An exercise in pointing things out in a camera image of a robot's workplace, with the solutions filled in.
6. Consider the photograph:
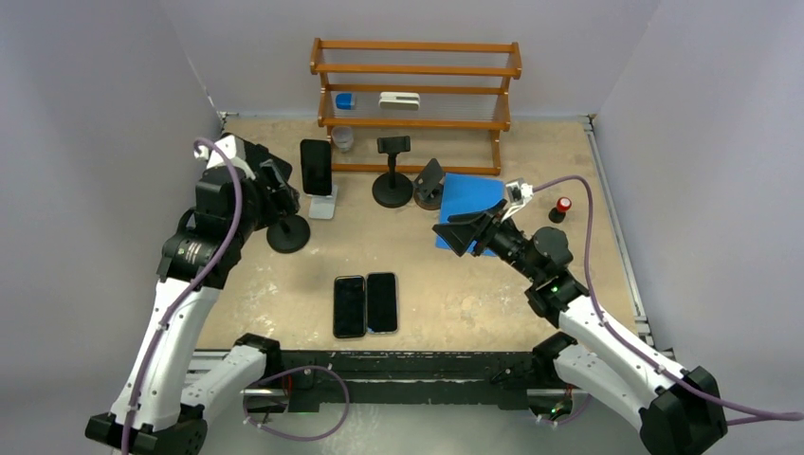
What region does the blue small box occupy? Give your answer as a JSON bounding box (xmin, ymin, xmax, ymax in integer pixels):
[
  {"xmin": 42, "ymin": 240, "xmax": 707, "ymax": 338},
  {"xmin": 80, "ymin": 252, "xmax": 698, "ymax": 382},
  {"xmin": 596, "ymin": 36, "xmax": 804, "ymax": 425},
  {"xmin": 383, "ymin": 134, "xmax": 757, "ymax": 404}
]
[{"xmin": 335, "ymin": 92, "xmax": 356, "ymax": 111}]

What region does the white folding phone stand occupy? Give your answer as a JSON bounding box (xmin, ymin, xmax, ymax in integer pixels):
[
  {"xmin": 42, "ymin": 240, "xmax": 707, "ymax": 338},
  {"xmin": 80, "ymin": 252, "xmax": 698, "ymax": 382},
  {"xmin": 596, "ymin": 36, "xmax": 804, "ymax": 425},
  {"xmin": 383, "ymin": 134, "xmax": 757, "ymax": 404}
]
[{"xmin": 308, "ymin": 184, "xmax": 338, "ymax": 220}]

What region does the black phone on tripod stand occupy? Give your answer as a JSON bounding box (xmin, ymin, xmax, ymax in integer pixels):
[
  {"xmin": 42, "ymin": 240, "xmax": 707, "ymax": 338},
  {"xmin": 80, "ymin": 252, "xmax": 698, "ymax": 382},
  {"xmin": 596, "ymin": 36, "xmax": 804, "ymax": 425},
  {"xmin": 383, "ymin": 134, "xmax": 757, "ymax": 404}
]
[{"xmin": 244, "ymin": 139, "xmax": 292, "ymax": 191}]

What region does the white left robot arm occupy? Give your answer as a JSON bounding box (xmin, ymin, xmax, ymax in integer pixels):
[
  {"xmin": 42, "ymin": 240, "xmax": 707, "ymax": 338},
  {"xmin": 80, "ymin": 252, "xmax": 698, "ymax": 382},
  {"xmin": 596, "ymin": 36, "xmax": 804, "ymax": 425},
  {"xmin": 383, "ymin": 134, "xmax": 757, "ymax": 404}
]
[{"xmin": 84, "ymin": 136, "xmax": 299, "ymax": 454}]

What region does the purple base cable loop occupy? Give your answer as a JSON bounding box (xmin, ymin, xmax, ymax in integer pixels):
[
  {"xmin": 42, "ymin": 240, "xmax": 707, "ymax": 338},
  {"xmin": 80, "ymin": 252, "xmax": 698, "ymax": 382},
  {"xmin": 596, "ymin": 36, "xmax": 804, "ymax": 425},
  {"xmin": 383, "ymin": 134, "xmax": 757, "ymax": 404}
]
[{"xmin": 241, "ymin": 366, "xmax": 351, "ymax": 444}]

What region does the white rectangular device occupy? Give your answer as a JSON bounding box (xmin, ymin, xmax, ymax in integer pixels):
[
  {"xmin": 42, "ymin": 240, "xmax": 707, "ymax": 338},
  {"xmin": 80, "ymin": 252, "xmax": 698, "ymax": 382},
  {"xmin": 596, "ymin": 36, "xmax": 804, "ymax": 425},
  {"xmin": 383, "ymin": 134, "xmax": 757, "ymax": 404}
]
[{"xmin": 377, "ymin": 91, "xmax": 421, "ymax": 111}]

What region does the black phone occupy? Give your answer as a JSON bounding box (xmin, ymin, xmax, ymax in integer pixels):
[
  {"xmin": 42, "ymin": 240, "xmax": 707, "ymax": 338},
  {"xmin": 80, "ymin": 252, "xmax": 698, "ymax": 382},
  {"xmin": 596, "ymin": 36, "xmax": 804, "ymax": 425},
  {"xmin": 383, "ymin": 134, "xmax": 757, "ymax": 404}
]
[
  {"xmin": 366, "ymin": 272, "xmax": 398, "ymax": 334},
  {"xmin": 244, "ymin": 139, "xmax": 292, "ymax": 191},
  {"xmin": 300, "ymin": 138, "xmax": 333, "ymax": 196}
]

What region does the black round-base phone stand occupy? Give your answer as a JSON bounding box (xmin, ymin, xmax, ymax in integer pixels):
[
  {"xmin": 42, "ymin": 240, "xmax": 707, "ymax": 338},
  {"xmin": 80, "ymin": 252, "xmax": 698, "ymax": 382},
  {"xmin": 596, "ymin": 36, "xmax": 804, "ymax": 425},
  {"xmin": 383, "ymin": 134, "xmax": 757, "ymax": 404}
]
[{"xmin": 372, "ymin": 136, "xmax": 413, "ymax": 209}]

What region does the orange wooden shelf rack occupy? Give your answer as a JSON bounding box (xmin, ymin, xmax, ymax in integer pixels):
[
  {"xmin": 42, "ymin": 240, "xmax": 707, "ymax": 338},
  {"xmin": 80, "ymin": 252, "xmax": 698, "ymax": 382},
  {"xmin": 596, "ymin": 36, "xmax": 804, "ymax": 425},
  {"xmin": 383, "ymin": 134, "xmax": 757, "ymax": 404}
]
[{"xmin": 308, "ymin": 38, "xmax": 522, "ymax": 176}]

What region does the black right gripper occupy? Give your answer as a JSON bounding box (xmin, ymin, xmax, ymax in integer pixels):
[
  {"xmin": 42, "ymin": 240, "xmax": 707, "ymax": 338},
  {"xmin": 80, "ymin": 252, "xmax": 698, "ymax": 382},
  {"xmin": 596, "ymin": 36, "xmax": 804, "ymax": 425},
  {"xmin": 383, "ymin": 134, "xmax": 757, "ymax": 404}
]
[{"xmin": 433, "ymin": 199, "xmax": 542, "ymax": 282}]

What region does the red capped black bottle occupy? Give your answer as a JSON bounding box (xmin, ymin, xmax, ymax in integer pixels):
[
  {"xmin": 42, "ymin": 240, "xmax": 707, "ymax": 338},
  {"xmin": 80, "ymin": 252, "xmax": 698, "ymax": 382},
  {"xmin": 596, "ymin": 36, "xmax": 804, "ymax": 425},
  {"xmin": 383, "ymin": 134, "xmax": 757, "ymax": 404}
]
[{"xmin": 548, "ymin": 197, "xmax": 573, "ymax": 224}]

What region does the clear plastic cup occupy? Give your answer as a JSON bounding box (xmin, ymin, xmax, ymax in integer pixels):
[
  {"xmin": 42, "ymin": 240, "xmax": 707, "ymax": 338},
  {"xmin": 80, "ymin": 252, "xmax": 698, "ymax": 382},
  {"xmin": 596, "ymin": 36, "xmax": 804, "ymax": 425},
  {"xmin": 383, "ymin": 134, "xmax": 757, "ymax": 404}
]
[{"xmin": 331, "ymin": 126, "xmax": 354, "ymax": 153}]

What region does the black smartphone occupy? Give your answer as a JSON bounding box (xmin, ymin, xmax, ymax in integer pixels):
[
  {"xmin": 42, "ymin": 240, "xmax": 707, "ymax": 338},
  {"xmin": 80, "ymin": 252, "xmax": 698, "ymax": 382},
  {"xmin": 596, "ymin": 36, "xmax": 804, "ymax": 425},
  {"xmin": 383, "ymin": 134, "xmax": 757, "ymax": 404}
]
[{"xmin": 333, "ymin": 276, "xmax": 367, "ymax": 338}]

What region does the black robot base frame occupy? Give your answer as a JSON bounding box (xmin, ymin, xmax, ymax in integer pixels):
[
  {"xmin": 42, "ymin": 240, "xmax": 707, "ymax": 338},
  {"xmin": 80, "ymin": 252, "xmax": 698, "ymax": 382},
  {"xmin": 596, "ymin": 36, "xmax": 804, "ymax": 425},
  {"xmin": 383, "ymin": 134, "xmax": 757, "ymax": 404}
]
[{"xmin": 182, "ymin": 349, "xmax": 673, "ymax": 416}]

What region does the black phone on white stand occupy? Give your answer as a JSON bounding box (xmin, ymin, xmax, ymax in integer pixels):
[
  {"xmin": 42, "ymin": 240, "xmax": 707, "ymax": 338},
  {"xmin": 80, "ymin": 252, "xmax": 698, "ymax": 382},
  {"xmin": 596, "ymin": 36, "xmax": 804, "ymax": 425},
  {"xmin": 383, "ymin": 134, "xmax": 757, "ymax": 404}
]
[{"xmin": 300, "ymin": 138, "xmax": 333, "ymax": 196}]

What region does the blue rectangular mat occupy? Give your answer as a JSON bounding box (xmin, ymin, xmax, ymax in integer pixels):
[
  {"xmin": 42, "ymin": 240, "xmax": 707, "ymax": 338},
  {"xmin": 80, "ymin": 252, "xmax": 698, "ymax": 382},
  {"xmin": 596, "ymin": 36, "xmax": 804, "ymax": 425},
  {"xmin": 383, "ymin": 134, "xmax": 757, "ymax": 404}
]
[{"xmin": 435, "ymin": 173, "xmax": 505, "ymax": 252}]

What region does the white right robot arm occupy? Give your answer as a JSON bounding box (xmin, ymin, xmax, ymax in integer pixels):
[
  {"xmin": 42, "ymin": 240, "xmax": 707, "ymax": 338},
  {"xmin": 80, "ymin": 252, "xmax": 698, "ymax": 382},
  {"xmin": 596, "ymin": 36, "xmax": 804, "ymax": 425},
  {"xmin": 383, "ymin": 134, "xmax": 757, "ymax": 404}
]
[{"xmin": 433, "ymin": 201, "xmax": 727, "ymax": 454}]

